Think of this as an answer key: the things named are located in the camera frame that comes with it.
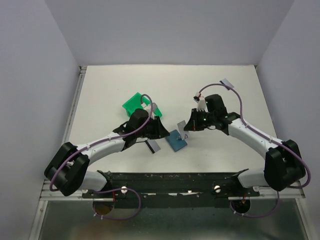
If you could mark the left aluminium rail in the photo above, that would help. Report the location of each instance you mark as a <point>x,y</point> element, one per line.
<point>47,195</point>

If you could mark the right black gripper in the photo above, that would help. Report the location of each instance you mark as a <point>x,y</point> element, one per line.
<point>193,124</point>

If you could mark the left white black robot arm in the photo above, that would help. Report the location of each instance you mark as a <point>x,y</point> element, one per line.
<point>68,170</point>

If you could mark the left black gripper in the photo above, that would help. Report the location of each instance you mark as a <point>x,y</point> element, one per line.
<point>159,130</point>

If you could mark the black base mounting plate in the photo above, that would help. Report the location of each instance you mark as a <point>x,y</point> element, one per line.
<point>171,190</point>

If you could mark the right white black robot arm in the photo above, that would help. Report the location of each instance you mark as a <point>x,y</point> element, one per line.
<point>282,167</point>

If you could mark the green plastic bin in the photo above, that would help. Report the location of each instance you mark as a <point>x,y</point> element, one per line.
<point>135,102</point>

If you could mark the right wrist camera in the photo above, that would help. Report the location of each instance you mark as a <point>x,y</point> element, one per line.
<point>201,103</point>

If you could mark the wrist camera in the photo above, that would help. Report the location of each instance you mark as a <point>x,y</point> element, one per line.
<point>201,103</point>
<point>150,108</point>

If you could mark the aluminium rail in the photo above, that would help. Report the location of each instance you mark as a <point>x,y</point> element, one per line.
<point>47,195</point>
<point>267,193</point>

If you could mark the right aluminium rail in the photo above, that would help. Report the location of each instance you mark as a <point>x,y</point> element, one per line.
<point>267,193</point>

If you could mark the silver card with black stripe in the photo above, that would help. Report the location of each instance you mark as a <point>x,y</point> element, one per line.
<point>152,146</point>

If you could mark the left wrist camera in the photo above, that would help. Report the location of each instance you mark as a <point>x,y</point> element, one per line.
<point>150,108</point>

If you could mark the blue card holder wallet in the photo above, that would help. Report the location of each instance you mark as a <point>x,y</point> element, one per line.
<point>175,141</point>

